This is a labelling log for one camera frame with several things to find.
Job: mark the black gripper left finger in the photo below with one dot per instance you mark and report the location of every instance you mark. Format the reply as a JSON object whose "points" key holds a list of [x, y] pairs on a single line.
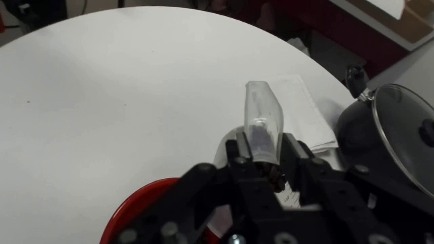
{"points": [[203, 198]]}

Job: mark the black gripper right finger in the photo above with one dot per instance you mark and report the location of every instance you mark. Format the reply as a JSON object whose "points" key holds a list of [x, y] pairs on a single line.
{"points": [[343, 198]]}

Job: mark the clear plastic measuring jug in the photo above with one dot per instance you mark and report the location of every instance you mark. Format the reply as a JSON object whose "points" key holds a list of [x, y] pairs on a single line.
{"points": [[263, 117]]}

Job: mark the red bowl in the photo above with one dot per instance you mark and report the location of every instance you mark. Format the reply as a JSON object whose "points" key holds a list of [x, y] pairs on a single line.
{"points": [[135, 209]]}

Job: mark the black cooking pot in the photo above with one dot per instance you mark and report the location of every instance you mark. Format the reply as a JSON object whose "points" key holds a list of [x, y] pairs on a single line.
{"points": [[357, 136]]}

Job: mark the glass pot lid black knob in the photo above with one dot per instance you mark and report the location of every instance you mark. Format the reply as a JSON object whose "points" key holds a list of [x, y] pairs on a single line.
{"points": [[400, 126]]}

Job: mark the white folded cloth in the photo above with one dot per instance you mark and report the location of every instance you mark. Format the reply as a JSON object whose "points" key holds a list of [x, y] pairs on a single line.
{"points": [[306, 113]]}

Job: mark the desk with red-brown panel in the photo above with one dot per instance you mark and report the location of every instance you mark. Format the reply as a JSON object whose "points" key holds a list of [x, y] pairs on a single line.
{"points": [[352, 36]]}

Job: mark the open brown cardboard box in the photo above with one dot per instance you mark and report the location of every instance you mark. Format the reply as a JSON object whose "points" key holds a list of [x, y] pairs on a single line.
{"points": [[420, 22]]}

